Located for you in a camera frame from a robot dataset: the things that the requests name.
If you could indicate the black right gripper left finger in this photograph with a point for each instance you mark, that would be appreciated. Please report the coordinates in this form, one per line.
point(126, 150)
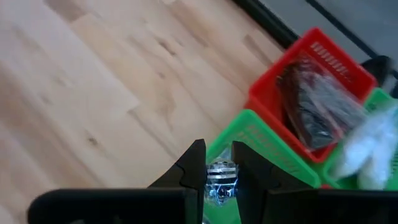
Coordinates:
point(189, 174)

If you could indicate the black aluminium frame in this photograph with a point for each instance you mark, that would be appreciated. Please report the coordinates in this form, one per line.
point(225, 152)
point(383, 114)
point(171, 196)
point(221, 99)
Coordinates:
point(267, 21)

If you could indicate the clear bag of cotton balls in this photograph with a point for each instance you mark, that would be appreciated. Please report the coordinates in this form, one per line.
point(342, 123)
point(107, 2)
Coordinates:
point(357, 152)
point(388, 121)

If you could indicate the small silver foil pack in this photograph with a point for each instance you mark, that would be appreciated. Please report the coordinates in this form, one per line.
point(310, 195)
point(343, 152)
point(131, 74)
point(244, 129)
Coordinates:
point(220, 183)

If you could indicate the red plastic basket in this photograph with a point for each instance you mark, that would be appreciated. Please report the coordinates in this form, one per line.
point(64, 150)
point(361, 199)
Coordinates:
point(325, 186)
point(264, 93)

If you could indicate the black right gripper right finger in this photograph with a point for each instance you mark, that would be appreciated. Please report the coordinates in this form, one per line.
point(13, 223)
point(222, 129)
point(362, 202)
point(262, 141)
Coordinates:
point(252, 177)

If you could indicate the green plastic basket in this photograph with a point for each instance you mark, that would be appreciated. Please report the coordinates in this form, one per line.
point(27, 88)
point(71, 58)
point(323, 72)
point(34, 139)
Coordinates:
point(258, 130)
point(376, 99)

